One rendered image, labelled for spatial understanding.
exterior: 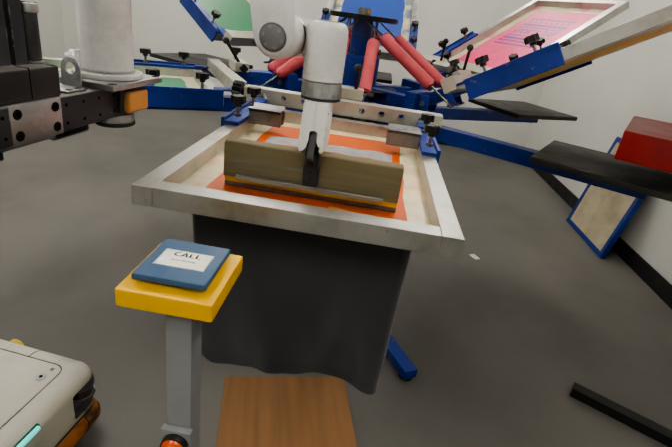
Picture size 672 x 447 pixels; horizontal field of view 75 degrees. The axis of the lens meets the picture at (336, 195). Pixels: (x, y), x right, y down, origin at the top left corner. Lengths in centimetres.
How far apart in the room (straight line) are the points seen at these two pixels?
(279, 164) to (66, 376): 93
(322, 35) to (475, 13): 474
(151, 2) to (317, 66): 533
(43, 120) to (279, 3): 42
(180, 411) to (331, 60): 63
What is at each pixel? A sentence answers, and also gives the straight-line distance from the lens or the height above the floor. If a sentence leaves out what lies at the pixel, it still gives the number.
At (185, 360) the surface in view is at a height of 81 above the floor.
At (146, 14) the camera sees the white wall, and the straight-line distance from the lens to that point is 611.
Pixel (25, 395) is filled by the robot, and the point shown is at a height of 28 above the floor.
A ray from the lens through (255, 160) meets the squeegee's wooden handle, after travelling 89.
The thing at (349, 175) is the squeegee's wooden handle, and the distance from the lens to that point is 87.
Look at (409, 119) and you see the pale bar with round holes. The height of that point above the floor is 101.
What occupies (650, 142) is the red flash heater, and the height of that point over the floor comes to 109.
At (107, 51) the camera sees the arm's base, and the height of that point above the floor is 119.
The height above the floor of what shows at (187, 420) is 69.
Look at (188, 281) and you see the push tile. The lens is 61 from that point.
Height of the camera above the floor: 131
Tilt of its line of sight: 22 degrees down
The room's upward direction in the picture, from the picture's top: 8 degrees clockwise
